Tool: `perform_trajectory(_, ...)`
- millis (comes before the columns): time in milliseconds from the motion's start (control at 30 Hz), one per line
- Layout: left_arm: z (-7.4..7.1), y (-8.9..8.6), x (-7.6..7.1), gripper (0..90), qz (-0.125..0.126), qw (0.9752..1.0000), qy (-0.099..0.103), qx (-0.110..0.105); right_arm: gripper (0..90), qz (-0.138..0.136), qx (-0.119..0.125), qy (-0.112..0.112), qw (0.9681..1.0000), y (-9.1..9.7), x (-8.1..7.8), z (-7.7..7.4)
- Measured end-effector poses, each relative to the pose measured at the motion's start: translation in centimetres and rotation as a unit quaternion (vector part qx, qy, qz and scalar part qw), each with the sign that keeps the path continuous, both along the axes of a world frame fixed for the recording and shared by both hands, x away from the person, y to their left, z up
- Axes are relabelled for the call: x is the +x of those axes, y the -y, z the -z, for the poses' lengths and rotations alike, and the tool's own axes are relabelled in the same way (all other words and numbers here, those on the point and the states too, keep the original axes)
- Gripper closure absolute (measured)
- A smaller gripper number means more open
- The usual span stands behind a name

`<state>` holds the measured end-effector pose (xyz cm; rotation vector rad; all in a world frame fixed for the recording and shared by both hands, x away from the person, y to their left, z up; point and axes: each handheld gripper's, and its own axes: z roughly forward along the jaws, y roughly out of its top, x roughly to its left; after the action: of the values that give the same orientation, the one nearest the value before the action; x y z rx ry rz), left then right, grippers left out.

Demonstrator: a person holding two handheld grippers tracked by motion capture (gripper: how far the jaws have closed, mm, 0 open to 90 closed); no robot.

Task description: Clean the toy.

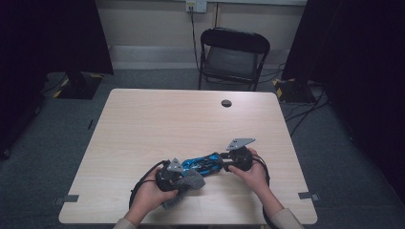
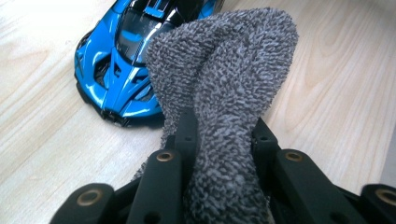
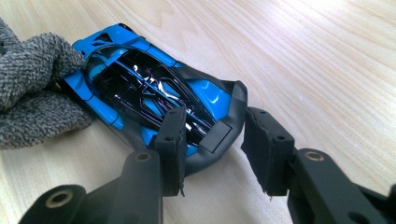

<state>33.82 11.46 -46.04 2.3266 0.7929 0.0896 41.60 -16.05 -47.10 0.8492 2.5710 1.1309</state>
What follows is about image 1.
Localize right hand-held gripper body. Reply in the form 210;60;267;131
225;137;256;173

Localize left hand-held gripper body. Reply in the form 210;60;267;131
155;157;187;193

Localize blue toy car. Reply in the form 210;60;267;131
181;152;225;177

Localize person's right hand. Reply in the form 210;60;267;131
228;148;271;199

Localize person's left hand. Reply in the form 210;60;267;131
125;168;179;223

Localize grey tape strip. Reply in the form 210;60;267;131
298;191;320;202
53;194;80;205

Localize black stand base striped tape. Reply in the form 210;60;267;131
271;77;316;104
53;71;104;100

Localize black folding chair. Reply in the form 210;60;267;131
198;27;271;93

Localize dark curtain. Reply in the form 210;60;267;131
0;0;115;160
281;0;405;204

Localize right hand-held gripper cable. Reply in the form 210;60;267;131
252;154;275;229

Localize hand-held gripper cable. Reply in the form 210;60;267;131
252;154;275;229
128;159;170;211

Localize left hand-held gripper cable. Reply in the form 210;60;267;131
128;159;170;211

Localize black floor cables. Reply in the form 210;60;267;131
285;85;330;137

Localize black power cable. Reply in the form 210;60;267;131
189;6;202;73

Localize thin wall cable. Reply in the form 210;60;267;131
213;2;221;29

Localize white wall socket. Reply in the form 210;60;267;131
185;0;208;13

